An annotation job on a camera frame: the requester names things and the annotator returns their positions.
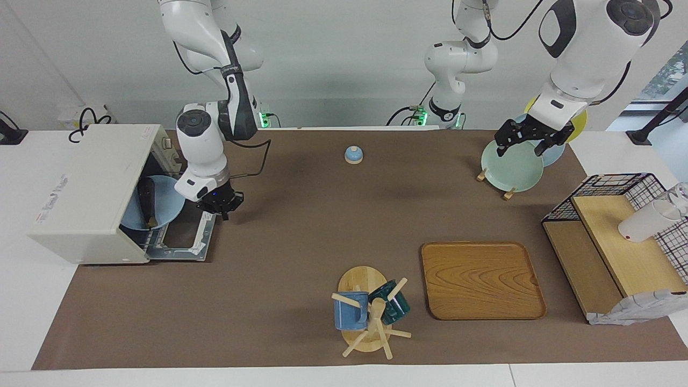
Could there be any glass oven door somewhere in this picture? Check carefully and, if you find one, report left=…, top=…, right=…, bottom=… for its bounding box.
left=145, top=212, right=217, bottom=262

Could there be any wire and wood shelf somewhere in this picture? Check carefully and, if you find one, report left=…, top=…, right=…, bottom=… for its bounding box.
left=541, top=173, right=688, bottom=326

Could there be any pale green plate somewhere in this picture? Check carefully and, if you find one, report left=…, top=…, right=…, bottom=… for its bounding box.
left=481, top=139, right=544, bottom=193

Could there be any dark purple eggplant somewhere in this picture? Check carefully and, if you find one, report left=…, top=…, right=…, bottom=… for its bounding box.
left=137, top=178, right=160, bottom=228

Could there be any wooden mug tree stand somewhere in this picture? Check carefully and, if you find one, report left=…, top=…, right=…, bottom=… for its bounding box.
left=331, top=266, right=412, bottom=360

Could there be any clear glass cup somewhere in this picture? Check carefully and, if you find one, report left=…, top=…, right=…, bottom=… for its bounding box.
left=668, top=182, right=688, bottom=216

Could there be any black desk clamp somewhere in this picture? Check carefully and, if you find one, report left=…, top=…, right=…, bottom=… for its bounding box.
left=0, top=111, right=28, bottom=146

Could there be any cream toaster oven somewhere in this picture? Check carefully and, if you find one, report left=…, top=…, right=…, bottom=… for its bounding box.
left=28, top=125, right=186, bottom=265

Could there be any brown table mat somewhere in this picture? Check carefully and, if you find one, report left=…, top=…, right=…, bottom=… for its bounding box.
left=31, top=129, right=688, bottom=370

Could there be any dark green ceramic mug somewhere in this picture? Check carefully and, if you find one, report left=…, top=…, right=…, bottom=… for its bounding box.
left=368, top=279, right=411, bottom=325

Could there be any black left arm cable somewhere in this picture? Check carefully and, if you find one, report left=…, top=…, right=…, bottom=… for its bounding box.
left=481, top=0, right=672, bottom=97

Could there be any wooden plate rack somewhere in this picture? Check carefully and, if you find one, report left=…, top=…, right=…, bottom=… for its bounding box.
left=476, top=168, right=517, bottom=200

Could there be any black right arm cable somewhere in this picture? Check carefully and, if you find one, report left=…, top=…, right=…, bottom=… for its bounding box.
left=172, top=40, right=272, bottom=178

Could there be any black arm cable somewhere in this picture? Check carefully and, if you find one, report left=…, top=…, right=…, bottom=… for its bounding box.
left=481, top=0, right=672, bottom=97
left=172, top=40, right=272, bottom=178

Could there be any blue ceramic mug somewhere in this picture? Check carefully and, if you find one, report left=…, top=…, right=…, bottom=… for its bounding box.
left=333, top=292, right=370, bottom=331

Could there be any curled black cable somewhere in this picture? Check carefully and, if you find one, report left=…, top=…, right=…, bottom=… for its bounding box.
left=69, top=107, right=112, bottom=143

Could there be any white cup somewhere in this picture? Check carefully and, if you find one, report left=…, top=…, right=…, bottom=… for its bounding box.
left=618, top=199, right=682, bottom=242

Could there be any light blue racked plate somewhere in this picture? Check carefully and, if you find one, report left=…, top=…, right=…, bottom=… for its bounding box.
left=513, top=113, right=567, bottom=167

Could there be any yellow plate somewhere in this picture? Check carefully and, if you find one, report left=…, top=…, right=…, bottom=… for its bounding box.
left=524, top=97, right=588, bottom=143

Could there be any wooden serving tray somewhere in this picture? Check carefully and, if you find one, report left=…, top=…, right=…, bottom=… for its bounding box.
left=421, top=241, right=547, bottom=321

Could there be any black angled stand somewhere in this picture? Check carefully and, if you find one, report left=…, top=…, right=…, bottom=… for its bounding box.
left=626, top=86, right=688, bottom=146

